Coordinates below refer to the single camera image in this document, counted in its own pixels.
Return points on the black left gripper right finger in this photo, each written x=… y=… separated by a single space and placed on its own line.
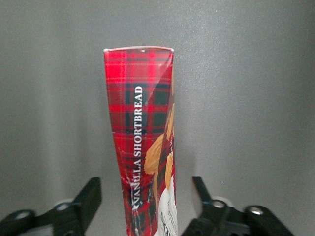
x=221 y=221

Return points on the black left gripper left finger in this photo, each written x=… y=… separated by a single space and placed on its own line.
x=73 y=216

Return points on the red tartan cookie box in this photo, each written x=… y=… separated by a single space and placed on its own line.
x=137 y=137

